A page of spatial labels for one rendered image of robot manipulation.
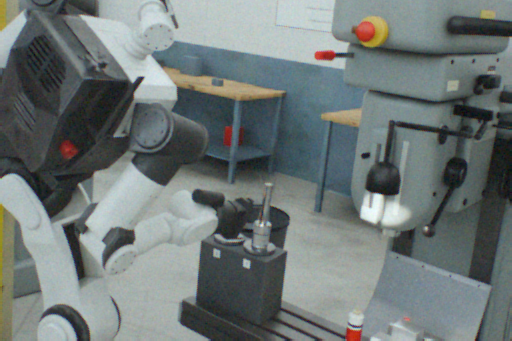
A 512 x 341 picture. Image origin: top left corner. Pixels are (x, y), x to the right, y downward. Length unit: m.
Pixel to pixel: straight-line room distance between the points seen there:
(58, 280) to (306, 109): 5.33
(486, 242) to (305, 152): 4.97
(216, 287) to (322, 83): 4.89
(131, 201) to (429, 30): 0.67
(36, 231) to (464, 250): 1.16
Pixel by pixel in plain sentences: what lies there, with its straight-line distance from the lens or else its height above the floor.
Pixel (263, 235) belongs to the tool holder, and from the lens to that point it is 1.82.
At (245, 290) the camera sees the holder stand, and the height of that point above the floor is 1.02.
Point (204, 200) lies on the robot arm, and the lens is 1.57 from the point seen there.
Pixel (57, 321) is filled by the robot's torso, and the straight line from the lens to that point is 1.62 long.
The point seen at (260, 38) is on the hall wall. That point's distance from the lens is 7.09.
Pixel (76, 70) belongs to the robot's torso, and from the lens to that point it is 1.28.
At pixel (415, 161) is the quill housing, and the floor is 1.49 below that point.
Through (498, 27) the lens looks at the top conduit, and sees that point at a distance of 1.50.
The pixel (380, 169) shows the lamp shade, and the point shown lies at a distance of 1.38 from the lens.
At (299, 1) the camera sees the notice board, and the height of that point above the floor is 1.80.
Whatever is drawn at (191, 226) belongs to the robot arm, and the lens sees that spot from 1.53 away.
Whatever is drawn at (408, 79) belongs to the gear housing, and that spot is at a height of 1.67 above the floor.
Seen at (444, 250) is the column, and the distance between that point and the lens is 2.01.
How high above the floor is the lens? 1.81
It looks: 13 degrees down
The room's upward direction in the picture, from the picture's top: 6 degrees clockwise
